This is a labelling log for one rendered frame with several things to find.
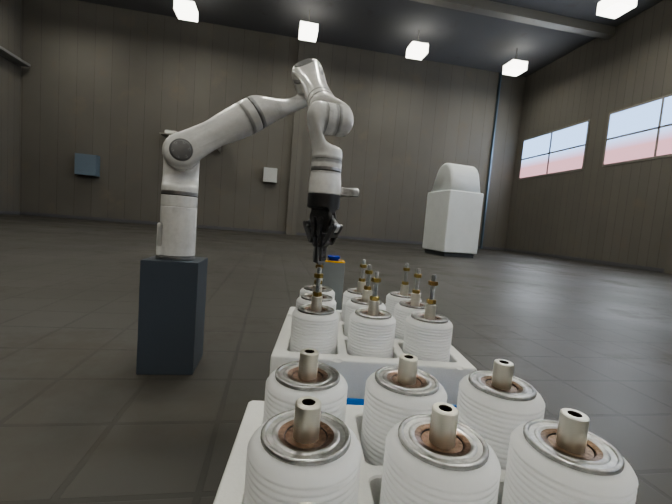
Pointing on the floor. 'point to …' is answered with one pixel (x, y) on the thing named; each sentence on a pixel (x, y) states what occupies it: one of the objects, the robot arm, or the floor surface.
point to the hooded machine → (453, 212)
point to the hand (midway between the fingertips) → (319, 254)
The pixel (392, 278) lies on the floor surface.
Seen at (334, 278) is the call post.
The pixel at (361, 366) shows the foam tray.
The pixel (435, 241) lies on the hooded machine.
